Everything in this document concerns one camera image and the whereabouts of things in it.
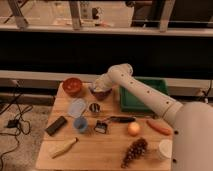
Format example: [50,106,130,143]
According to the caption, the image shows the pale sponge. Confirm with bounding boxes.
[92,86,106,92]

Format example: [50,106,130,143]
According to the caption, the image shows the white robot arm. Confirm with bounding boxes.
[92,63,213,171]

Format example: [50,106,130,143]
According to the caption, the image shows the purple bowl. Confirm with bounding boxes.
[90,88,111,101]

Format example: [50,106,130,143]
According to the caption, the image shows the red bowl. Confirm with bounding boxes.
[62,77,82,96]

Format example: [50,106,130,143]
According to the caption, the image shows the small metal cup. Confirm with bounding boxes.
[89,103,100,114]

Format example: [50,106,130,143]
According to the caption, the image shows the green plastic tray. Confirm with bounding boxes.
[119,77,168,113]

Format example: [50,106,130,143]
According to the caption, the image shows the black binder clip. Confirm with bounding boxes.
[94,121,108,134]

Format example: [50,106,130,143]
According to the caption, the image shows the blue plastic cup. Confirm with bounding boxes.
[73,117,88,133]

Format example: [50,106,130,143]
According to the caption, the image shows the dark rectangular block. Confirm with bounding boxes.
[45,116,67,136]

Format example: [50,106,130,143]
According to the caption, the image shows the orange carrot toy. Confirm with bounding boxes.
[146,120,171,136]

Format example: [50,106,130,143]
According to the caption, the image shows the purple grape bunch toy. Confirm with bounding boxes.
[121,138,148,168]

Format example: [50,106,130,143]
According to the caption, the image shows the white cup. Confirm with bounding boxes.
[157,139,172,160]

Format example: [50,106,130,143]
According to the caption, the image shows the black handled tool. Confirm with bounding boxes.
[103,116,135,123]

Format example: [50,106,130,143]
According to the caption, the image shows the black floor cables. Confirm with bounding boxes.
[0,81,34,169]

